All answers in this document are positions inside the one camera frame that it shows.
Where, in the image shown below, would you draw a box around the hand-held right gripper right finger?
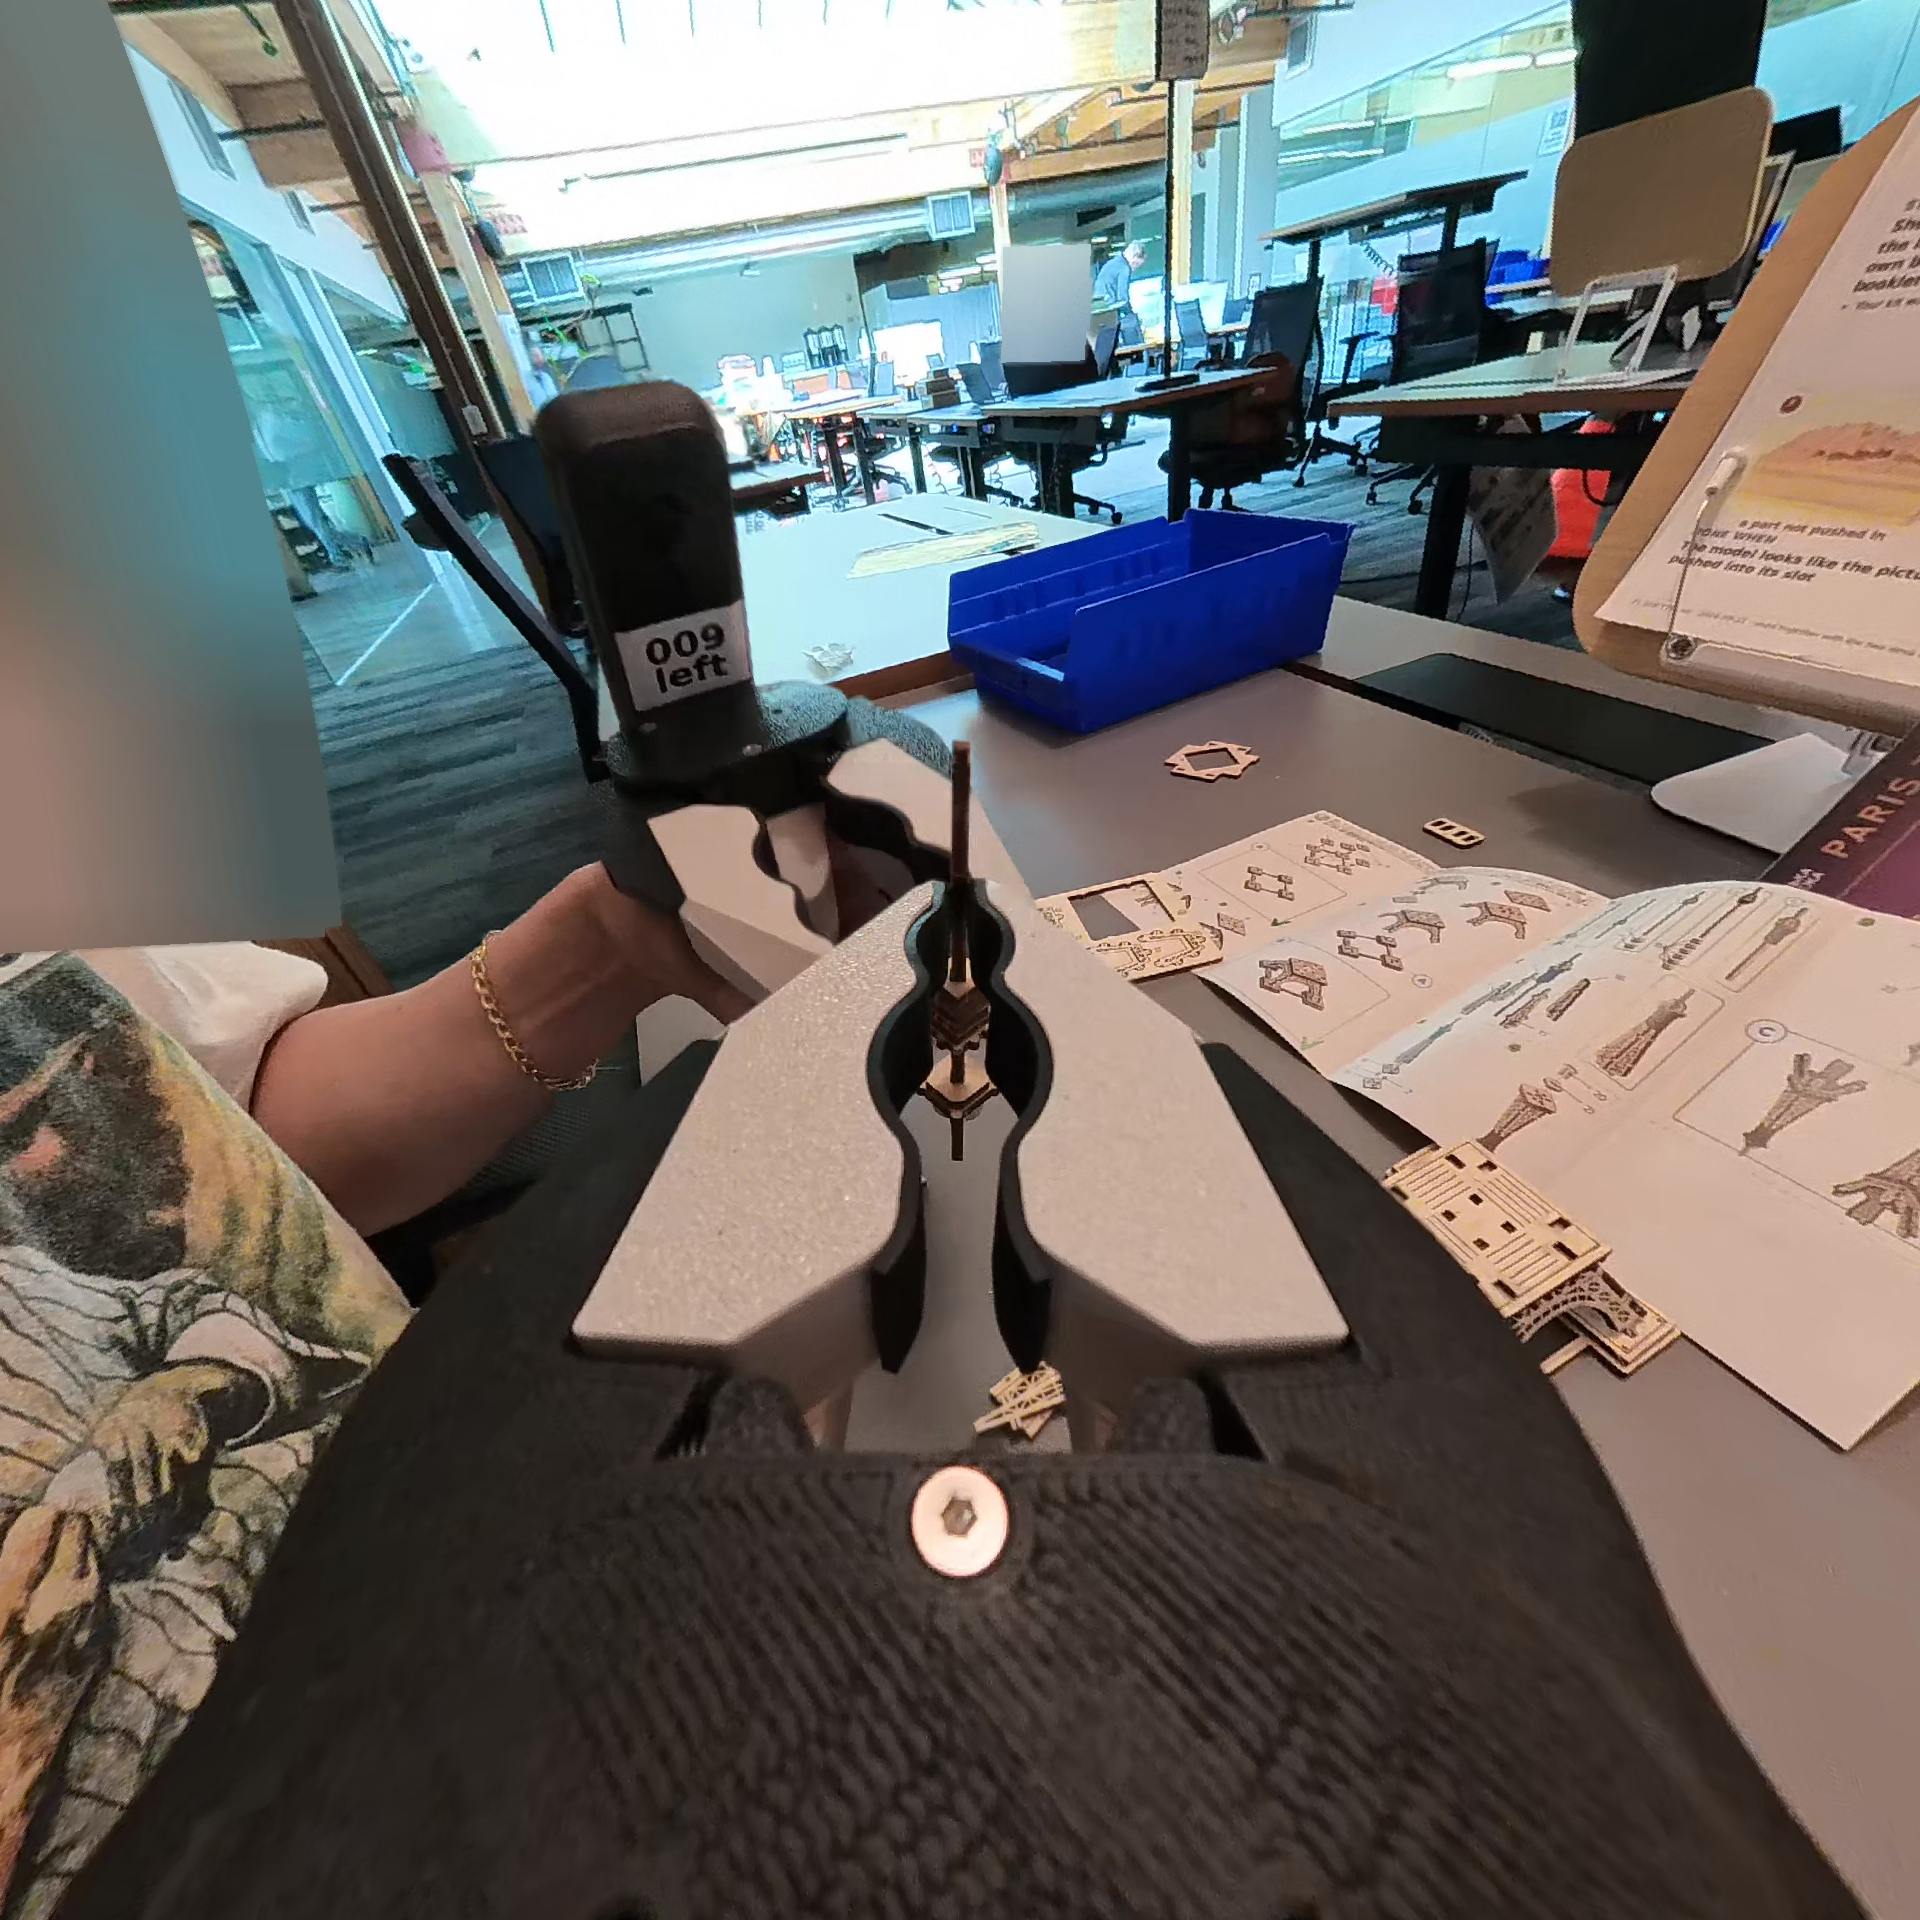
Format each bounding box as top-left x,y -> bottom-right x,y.
971,882 -> 1353,1445

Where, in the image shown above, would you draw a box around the person's left forearm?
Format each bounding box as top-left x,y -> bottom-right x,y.
248,930 -> 601,1220

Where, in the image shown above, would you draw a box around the grey desk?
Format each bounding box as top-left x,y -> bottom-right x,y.
638,598 -> 1920,1920

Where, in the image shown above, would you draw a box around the thin wooden sheets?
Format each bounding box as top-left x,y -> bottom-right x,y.
848,509 -> 1046,579

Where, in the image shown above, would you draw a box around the tan board on clear stand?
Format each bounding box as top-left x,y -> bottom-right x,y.
1550,86 -> 1776,383

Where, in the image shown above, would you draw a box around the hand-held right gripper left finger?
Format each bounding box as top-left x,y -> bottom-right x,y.
568,882 -> 955,1445

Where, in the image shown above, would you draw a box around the folded instruction booklet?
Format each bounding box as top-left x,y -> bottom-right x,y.
1191,808 -> 1920,1454

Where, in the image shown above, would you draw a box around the person's left hand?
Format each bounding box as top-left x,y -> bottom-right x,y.
491,862 -> 754,1082

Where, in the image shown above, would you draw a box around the wooden tower spire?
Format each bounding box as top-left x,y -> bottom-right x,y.
907,743 -> 1004,1163

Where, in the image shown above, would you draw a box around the wooden lattice tower panel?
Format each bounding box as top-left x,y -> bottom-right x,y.
977,1362 -> 1070,1445

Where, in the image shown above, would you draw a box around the white stand base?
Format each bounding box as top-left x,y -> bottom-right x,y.
1650,728 -> 1878,856

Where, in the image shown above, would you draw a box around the long office desk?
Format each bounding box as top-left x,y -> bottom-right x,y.
984,368 -> 1278,518

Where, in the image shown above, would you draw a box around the wooden-top standing desk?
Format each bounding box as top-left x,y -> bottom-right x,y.
1329,335 -> 1706,620

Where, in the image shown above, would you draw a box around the orange bag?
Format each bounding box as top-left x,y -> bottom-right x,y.
1545,421 -> 1615,565

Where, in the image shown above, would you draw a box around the printed white t-shirt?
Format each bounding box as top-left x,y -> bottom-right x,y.
0,943 -> 415,1920

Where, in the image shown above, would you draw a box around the gold chain bracelet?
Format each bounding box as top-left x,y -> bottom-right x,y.
470,930 -> 601,1094

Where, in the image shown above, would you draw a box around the blue plastic bin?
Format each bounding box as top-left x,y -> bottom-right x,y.
950,509 -> 1355,735

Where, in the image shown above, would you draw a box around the tan clipboard stand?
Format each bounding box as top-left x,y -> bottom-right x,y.
1572,96 -> 1920,700

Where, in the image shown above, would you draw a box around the wooden tower base model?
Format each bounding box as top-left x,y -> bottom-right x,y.
1380,1141 -> 1683,1379

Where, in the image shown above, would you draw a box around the purple puzzle box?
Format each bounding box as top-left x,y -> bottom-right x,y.
1763,735 -> 1920,920

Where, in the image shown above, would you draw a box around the wooden punch-out sheet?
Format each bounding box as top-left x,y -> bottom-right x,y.
1036,874 -> 1226,984

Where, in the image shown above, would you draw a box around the black panel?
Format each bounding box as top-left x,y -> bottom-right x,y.
1572,0 -> 1770,144

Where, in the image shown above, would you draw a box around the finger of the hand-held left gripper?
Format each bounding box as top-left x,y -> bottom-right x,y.
644,802 -> 846,1011
824,743 -> 954,890

